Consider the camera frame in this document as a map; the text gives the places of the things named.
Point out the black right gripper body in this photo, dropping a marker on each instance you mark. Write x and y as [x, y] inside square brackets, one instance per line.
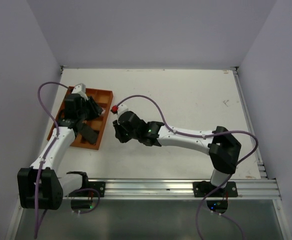
[124, 135]

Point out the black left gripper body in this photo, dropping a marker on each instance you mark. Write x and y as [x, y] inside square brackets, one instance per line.
[89, 110]

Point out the olive underwear with cream waistband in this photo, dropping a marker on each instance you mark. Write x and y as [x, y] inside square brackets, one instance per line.
[88, 135]

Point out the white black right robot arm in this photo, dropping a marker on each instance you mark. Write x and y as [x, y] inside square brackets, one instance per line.
[223, 149]

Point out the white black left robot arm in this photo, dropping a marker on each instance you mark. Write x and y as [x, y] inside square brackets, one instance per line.
[38, 185]

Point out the orange wooden compartment tray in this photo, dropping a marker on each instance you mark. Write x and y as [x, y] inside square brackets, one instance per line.
[104, 99]

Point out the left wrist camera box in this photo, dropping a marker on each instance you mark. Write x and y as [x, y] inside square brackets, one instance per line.
[80, 89]

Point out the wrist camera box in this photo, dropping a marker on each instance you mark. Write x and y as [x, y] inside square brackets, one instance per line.
[80, 89]
[119, 109]

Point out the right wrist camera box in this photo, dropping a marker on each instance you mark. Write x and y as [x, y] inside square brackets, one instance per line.
[119, 109]

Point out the aluminium frame rail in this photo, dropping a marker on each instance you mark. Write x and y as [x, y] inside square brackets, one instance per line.
[168, 189]

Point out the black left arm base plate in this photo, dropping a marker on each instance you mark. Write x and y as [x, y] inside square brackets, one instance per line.
[99, 186]

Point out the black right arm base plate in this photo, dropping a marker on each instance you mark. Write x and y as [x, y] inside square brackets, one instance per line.
[202, 188]

